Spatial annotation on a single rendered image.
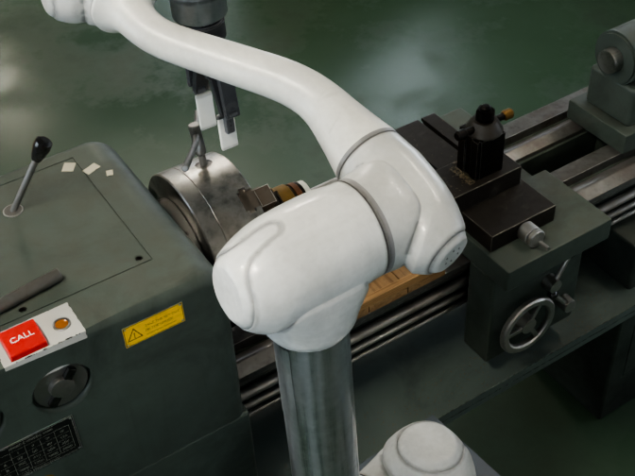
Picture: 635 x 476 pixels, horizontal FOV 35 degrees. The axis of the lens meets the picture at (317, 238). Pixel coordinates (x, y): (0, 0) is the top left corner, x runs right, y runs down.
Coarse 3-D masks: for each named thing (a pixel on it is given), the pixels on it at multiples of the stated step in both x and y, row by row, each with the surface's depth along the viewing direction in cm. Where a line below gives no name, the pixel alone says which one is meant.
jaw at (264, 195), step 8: (240, 192) 190; (248, 192) 191; (256, 192) 193; (264, 192) 193; (272, 192) 199; (248, 200) 190; (256, 200) 191; (264, 200) 193; (272, 200) 193; (280, 200) 202; (248, 208) 190; (264, 208) 193; (272, 208) 197
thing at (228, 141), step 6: (222, 120) 170; (234, 120) 172; (222, 126) 171; (234, 126) 172; (222, 132) 172; (234, 132) 173; (222, 138) 172; (228, 138) 173; (234, 138) 174; (222, 144) 173; (228, 144) 174; (234, 144) 175
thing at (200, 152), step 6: (192, 126) 189; (198, 126) 190; (192, 132) 190; (198, 132) 190; (192, 138) 191; (198, 144) 191; (204, 144) 192; (198, 150) 192; (204, 150) 192; (198, 156) 193; (204, 156) 193; (204, 162) 194
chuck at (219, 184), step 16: (208, 160) 196; (224, 160) 195; (192, 176) 191; (208, 176) 191; (224, 176) 191; (240, 176) 191; (208, 192) 189; (224, 192) 189; (224, 208) 188; (240, 208) 188; (256, 208) 189; (224, 224) 187; (240, 224) 188
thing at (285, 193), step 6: (276, 186) 208; (282, 186) 206; (288, 186) 208; (294, 186) 207; (300, 186) 207; (282, 192) 205; (288, 192) 205; (294, 192) 206; (300, 192) 206; (282, 198) 204; (288, 198) 204
